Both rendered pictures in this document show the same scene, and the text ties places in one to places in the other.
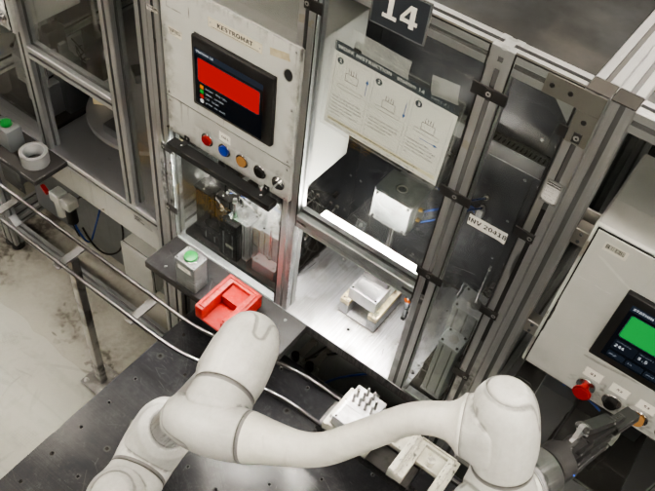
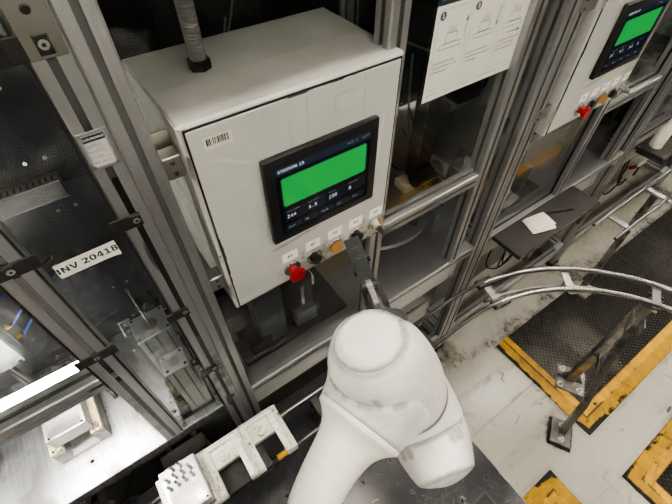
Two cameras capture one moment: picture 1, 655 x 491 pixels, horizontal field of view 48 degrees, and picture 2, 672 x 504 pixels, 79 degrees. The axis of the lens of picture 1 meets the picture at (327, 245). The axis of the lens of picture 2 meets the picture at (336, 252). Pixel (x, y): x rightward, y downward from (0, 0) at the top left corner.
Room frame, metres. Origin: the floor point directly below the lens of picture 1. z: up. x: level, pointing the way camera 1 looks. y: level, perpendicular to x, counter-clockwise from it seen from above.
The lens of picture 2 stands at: (0.56, -0.12, 2.12)
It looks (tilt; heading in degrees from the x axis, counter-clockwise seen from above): 50 degrees down; 295
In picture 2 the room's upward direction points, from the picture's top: straight up
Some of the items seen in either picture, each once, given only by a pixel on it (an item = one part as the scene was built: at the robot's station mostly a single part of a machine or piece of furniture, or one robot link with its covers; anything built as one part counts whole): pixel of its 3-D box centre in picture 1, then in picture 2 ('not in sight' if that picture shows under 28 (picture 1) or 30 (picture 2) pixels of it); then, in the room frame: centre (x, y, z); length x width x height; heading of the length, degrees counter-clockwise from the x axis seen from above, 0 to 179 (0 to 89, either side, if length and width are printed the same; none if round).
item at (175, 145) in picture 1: (220, 169); not in sight; (1.40, 0.31, 1.37); 0.36 x 0.04 x 0.04; 60
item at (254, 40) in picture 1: (257, 74); not in sight; (1.52, 0.24, 1.60); 0.42 x 0.29 x 0.46; 60
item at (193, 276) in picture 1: (193, 268); not in sight; (1.37, 0.39, 0.97); 0.08 x 0.08 x 0.12; 60
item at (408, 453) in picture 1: (388, 448); (231, 466); (0.95, -0.25, 0.84); 0.36 x 0.14 x 0.10; 60
